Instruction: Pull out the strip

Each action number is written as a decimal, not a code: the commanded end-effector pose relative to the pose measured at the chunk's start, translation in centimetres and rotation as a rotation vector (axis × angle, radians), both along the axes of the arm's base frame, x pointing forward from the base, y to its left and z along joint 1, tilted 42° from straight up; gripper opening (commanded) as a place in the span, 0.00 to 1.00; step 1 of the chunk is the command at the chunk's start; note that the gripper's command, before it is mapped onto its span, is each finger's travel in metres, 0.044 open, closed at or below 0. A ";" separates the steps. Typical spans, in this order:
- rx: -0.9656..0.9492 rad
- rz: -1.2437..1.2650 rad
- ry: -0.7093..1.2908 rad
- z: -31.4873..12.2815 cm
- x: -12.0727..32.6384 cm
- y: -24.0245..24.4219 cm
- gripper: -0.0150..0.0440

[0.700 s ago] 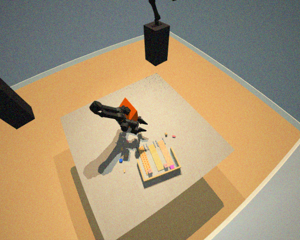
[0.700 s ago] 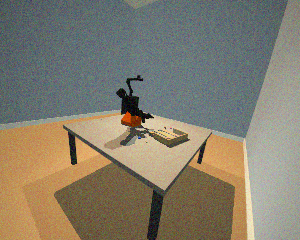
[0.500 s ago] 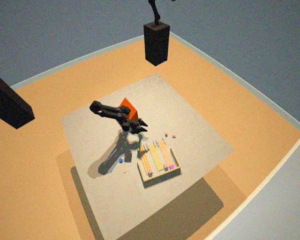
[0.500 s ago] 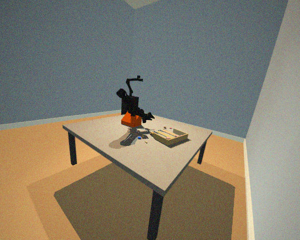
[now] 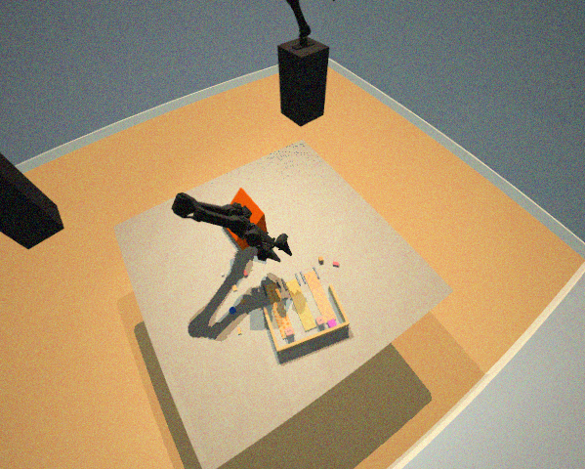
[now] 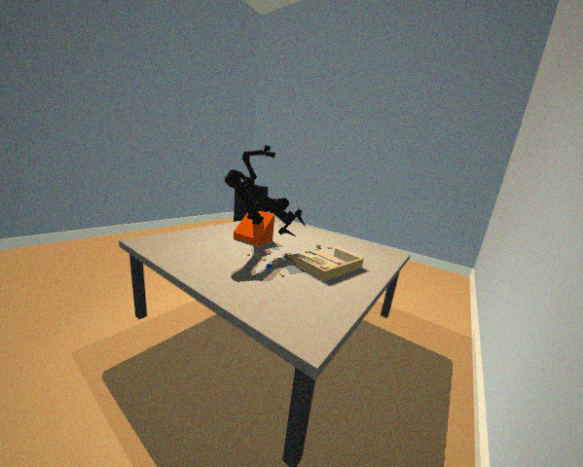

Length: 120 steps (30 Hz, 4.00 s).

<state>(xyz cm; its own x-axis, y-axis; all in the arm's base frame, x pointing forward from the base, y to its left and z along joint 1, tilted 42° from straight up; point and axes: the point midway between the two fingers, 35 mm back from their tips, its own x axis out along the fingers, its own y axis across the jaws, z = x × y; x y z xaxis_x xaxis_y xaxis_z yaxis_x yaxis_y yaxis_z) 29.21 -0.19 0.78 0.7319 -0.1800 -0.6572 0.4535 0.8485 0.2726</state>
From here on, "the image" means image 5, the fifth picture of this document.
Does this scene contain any orange flat strip with zigzag pattern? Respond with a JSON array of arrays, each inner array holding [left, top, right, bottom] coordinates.
[[304, 271, 321, 291]]

